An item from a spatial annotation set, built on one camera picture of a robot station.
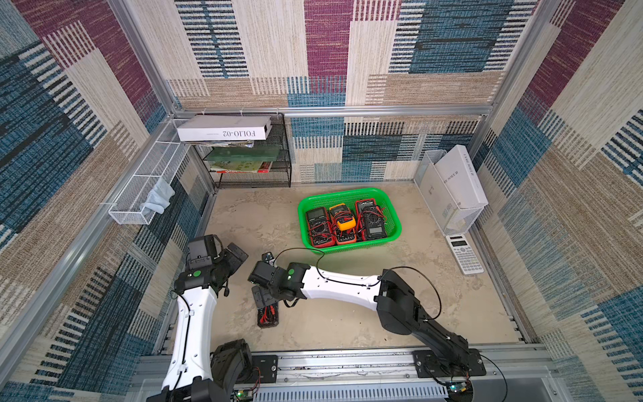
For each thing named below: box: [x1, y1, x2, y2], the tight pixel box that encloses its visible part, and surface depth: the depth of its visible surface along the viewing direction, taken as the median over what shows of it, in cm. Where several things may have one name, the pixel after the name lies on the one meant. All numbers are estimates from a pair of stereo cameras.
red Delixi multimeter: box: [354, 198, 377, 216], surface depth 98 cm
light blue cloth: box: [138, 176, 175, 216], surface depth 69 cm
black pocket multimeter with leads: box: [257, 302, 279, 329], surface depth 81 cm
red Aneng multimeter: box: [306, 206, 336, 248], surface depth 98 cm
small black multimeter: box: [361, 205, 387, 240], surface depth 93 cm
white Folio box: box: [176, 115, 273, 142], surface depth 81 cm
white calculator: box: [445, 233, 485, 276], surface depth 98 cm
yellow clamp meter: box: [329, 202, 356, 232], surface depth 93 cm
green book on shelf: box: [203, 145, 283, 174], surface depth 101 cm
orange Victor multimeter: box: [335, 227, 358, 246], surface depth 95 cm
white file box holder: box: [413, 149, 484, 237], surface depth 101 cm
